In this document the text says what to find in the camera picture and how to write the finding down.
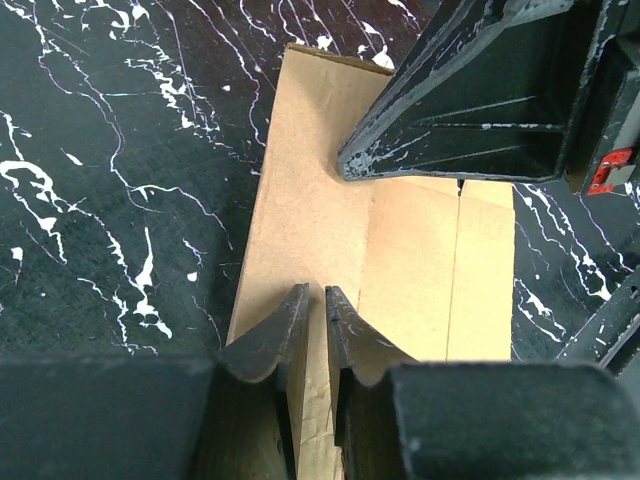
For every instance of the brown cardboard box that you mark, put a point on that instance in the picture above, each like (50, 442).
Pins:
(426, 261)

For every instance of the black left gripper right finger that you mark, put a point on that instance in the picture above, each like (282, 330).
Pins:
(398, 418)

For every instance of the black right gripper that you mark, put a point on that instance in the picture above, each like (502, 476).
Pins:
(492, 90)

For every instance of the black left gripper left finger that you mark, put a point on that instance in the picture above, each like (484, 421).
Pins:
(233, 414)

